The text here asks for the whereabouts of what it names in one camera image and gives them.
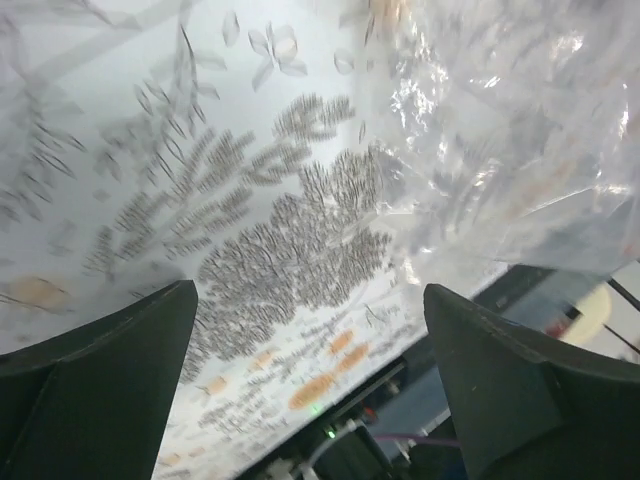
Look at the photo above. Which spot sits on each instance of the clear zip bag orange seal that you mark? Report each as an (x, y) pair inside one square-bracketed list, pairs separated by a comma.
[(508, 131)]

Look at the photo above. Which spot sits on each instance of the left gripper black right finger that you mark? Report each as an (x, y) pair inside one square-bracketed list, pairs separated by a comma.
[(528, 406)]

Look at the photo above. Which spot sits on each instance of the floral tablecloth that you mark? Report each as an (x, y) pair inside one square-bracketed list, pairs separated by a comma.
[(226, 142)]

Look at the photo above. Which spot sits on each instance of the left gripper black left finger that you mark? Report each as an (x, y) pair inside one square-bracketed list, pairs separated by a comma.
[(93, 403)]

